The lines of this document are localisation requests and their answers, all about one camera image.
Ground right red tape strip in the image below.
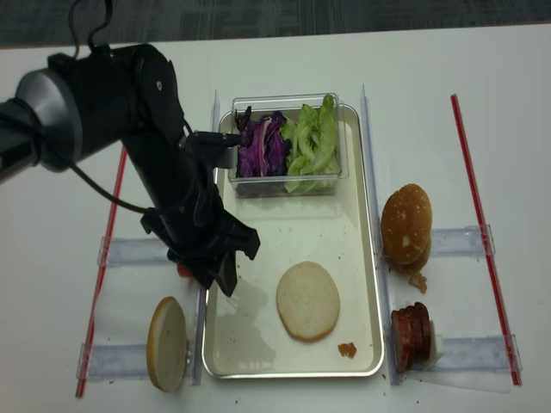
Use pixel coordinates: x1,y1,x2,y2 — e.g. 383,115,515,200
450,94,523,386

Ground sesame bun top front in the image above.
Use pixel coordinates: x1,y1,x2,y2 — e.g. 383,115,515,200
381,183,432,265

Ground left bun half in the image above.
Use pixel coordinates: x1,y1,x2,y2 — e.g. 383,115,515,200
146,297,188,392

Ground clear crossbar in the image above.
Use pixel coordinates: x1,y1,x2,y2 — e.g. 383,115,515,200
77,343,148,380
97,237,170,268
436,335,523,373
430,225,495,257

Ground red meat patty slices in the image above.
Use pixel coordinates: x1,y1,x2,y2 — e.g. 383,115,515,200
391,302,432,374

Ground front tomato slice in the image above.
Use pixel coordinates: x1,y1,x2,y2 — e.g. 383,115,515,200
177,265,192,278

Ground white metal tray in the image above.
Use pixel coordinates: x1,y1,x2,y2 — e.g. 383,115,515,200
202,106,384,379

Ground clear plastic salad container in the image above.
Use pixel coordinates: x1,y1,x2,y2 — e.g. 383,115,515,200
226,93,348,198

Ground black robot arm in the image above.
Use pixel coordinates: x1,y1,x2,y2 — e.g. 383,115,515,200
1,44,260,295

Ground purple cabbage leaves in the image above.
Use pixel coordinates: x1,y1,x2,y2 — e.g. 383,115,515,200
234,106,291,178

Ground left upper clear crossbar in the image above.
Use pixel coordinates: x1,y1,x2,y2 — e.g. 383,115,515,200
97,237,170,268

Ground right lower clear crossbar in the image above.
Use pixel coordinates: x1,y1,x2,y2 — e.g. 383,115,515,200
436,335,523,373

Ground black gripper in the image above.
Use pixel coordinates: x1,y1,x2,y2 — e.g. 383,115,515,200
140,180,261,297

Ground right upper clear crossbar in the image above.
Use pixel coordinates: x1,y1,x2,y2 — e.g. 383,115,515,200
430,225,495,257

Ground orange food scrap on tray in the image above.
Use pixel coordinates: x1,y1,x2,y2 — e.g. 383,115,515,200
337,342,357,359

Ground brown food crumb clump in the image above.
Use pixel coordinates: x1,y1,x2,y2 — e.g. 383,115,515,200
408,273,427,294

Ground white bun bottom half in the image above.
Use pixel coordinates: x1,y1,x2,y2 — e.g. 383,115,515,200
275,262,340,342

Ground left red tape strip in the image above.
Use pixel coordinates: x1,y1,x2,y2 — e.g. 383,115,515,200
75,148,127,399

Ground green lettuce leaves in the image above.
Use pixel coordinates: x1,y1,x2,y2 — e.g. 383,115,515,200
280,94,341,194

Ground red tape strip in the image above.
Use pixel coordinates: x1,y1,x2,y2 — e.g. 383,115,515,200
450,94,523,386
75,148,127,399

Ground left lower clear crossbar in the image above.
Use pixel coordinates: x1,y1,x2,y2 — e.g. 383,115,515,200
77,343,148,380

